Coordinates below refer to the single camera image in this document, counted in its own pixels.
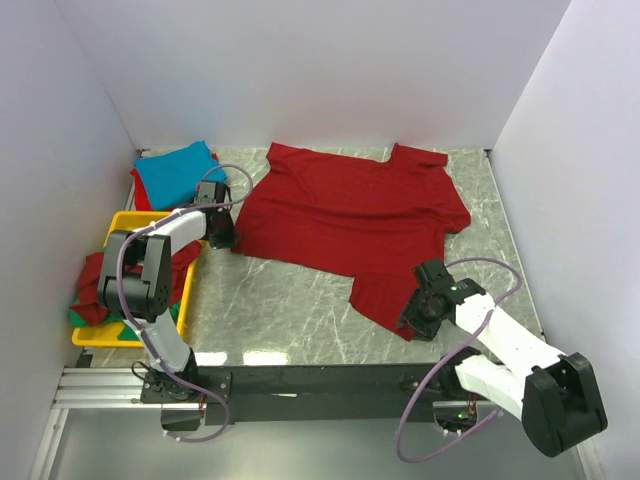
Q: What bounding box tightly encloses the yellow plastic bin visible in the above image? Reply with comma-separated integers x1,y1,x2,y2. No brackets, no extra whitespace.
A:
71,211,198,348

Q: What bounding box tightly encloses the green t-shirt in bin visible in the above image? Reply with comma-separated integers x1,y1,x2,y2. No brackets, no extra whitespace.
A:
69,300,138,346

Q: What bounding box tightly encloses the black base crossbar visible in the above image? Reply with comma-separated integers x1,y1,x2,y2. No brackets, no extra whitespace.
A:
138,363,499,430

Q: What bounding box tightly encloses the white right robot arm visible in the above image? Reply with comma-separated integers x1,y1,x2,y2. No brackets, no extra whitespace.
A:
400,258,608,458

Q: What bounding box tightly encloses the aluminium rail frame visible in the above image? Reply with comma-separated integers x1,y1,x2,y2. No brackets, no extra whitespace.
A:
27,364,609,480

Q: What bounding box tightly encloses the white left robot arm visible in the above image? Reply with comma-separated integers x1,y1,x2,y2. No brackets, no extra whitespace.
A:
97,207,237,402

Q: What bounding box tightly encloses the crumpled dark red t-shirt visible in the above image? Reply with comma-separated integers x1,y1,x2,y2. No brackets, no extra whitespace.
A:
70,241,202,328

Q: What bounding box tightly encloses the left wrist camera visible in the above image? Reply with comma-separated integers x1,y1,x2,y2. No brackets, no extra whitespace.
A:
193,180,232,205

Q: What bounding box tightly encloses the folded bright red t-shirt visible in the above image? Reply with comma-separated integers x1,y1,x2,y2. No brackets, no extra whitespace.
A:
129,152,221,212

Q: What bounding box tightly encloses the dark red t-shirt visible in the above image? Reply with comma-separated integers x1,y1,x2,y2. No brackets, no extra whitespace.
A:
70,241,202,328
232,143,471,340

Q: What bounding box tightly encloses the folded blue t-shirt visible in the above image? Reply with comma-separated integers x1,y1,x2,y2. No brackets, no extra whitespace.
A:
133,141,229,211

